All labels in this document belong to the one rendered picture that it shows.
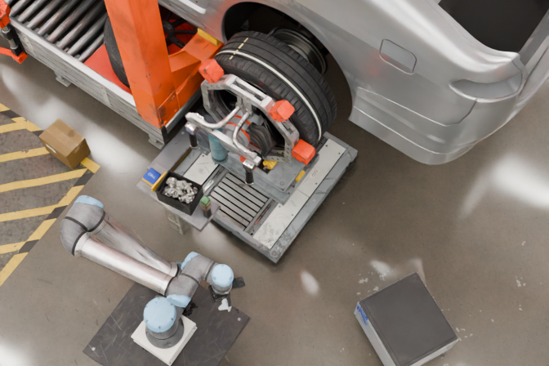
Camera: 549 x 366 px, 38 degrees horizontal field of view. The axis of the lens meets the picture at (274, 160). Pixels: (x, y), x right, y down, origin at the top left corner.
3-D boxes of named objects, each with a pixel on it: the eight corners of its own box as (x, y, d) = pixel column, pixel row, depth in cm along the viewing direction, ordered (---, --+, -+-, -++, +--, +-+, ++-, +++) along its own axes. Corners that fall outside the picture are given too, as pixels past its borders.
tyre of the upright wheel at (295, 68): (277, 120, 440) (360, 129, 389) (252, 151, 432) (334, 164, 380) (209, 30, 407) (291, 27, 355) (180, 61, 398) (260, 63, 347)
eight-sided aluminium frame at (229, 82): (296, 167, 406) (301, 115, 357) (289, 177, 404) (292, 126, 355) (213, 113, 420) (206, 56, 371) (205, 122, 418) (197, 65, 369)
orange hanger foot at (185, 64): (238, 45, 446) (235, 7, 415) (180, 110, 427) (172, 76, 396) (214, 30, 451) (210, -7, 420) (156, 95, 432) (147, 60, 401)
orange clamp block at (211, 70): (225, 72, 374) (214, 58, 370) (216, 83, 371) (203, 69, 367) (218, 73, 380) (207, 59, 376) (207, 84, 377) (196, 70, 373)
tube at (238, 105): (243, 109, 375) (243, 97, 366) (219, 138, 368) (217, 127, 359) (214, 90, 380) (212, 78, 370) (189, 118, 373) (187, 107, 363)
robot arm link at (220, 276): (216, 258, 336) (238, 269, 335) (216, 267, 347) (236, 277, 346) (206, 277, 332) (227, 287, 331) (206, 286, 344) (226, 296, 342)
